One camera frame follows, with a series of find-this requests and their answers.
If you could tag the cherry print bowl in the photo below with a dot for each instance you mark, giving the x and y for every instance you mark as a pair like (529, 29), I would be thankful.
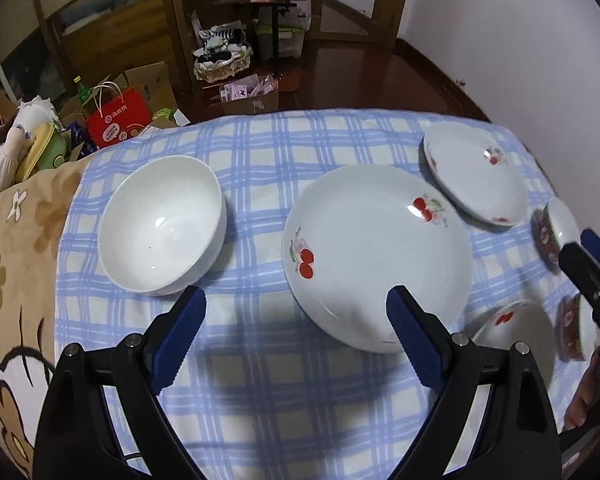
(520, 325)

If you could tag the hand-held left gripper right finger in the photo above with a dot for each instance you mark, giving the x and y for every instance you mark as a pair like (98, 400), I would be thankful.
(415, 345)

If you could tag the large cherry print plate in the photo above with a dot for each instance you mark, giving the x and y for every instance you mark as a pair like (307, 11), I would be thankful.
(370, 250)

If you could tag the red paper bag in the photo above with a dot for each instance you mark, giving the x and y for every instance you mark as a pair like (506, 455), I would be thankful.
(115, 120)

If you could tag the yellow green plush toy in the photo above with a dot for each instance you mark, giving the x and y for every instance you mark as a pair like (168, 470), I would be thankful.
(42, 152)

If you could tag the blue plaid cloth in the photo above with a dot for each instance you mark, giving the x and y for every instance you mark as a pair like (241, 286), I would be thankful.
(260, 160)

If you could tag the red patterned bowl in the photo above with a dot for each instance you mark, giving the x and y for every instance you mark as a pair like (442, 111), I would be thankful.
(555, 225)
(570, 330)

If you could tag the small cherry print plate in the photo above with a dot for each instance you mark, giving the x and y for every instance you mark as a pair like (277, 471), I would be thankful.
(475, 180)

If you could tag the dark side table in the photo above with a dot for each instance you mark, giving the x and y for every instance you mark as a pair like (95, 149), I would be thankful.
(275, 7)

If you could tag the cardboard box of pink packets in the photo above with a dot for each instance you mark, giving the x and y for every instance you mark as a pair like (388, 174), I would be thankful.
(250, 97)

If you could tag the person's right hand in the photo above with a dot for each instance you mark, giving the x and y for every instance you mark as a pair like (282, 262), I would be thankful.
(582, 400)

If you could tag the clear plastic storage box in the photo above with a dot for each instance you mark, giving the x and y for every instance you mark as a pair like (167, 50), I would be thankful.
(292, 35)

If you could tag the wooden wardrobe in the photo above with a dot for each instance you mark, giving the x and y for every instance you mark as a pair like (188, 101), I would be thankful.
(55, 30)

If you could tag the wooden door frame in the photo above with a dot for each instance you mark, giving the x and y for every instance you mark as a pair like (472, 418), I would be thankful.
(385, 0)

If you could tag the large cardboard box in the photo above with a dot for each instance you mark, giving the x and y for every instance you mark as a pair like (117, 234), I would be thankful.
(152, 85)

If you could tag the brown printed blanket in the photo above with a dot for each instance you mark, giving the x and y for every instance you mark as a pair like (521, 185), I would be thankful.
(20, 270)

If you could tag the wicker basket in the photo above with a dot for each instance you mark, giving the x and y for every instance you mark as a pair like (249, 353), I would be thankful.
(222, 67)

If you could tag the plain white bowl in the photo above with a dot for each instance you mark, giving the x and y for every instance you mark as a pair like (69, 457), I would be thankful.
(155, 220)

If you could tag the white furry plush toy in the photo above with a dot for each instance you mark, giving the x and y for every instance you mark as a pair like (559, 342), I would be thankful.
(32, 110)

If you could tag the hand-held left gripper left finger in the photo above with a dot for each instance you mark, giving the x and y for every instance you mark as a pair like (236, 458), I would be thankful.
(180, 340)

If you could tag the striped plush toy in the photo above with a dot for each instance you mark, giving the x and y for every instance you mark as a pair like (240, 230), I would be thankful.
(222, 40)

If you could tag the green bottle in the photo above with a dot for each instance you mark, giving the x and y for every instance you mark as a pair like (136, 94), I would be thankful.
(82, 91)

